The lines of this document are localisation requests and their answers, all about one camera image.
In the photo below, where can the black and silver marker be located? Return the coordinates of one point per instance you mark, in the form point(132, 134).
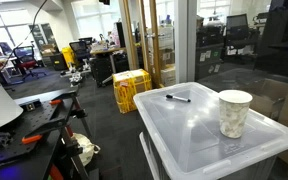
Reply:
point(177, 98)

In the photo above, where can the dark cabinet with labels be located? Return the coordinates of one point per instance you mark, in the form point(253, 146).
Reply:
point(209, 60)

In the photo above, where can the clear plastic storage bin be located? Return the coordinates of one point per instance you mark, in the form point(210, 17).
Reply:
point(184, 133)

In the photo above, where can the office chair with red seat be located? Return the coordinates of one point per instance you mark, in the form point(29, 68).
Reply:
point(25, 61)

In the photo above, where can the yellow crate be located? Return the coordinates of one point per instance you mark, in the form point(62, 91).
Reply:
point(130, 90)

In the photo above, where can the white plastic bag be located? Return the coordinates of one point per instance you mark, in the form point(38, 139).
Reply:
point(85, 148)

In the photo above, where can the black perforated work table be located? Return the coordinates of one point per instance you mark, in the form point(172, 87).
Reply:
point(34, 123)

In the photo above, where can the wooden desk top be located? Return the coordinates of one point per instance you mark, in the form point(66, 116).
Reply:
point(105, 50)

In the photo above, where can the black high-back office chair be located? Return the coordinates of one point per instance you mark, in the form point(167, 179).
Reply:
point(236, 26)

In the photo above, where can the yellow bin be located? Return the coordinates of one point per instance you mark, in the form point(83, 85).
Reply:
point(69, 57)

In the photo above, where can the small black drawer cabinet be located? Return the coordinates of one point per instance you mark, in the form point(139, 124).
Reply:
point(58, 61)

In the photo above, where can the black mesh office chair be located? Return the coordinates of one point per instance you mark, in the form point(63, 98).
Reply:
point(80, 50)

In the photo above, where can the black equipment cabinet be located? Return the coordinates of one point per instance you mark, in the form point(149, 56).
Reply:
point(100, 70)

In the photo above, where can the grey plastic storage bin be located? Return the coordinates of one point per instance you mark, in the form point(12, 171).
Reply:
point(154, 156)

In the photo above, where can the brown cardboard box with flap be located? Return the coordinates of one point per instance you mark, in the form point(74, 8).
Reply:
point(267, 100)

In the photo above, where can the white patterned paper cup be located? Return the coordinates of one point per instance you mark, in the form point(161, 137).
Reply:
point(234, 116)

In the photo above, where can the stacked white cardboard boxes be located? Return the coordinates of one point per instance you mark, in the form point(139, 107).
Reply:
point(167, 56)

